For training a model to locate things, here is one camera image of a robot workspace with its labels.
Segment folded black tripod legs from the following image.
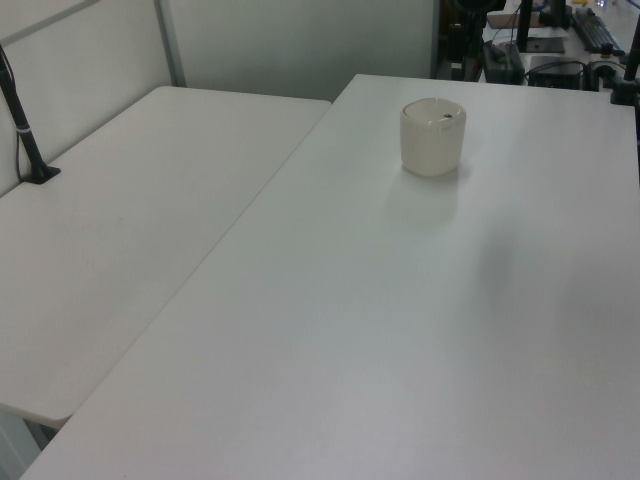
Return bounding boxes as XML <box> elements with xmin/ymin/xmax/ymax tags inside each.
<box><xmin>571</xmin><ymin>4</ymin><xmax>627</xmax><ymax>56</ymax></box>

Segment white side table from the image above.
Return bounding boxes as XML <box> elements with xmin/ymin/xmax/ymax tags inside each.
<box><xmin>0</xmin><ymin>85</ymin><xmax>333</xmax><ymax>429</ymax></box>

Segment black electronics box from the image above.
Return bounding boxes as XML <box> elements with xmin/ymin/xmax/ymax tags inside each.
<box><xmin>528</xmin><ymin>54</ymin><xmax>587</xmax><ymax>90</ymax></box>

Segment black camera pole stand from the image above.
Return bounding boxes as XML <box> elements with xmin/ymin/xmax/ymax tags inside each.
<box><xmin>0</xmin><ymin>43</ymin><xmax>62</xmax><ymax>186</ymax></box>

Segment black clamp with pole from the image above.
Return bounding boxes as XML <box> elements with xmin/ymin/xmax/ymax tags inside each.
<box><xmin>608</xmin><ymin>29</ymin><xmax>640</xmax><ymax>107</ymax></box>

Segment black tripod stand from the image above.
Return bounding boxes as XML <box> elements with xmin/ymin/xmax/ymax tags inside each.
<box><xmin>446</xmin><ymin>0</ymin><xmax>490</xmax><ymax>81</ymax></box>

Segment cream plastic trash bin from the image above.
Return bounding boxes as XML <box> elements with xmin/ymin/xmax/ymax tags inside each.
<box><xmin>399</xmin><ymin>97</ymin><xmax>469</xmax><ymax>177</ymax></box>

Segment black case with green parts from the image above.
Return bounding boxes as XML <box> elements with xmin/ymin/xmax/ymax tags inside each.
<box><xmin>481</xmin><ymin>41</ymin><xmax>526</xmax><ymax>84</ymax></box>

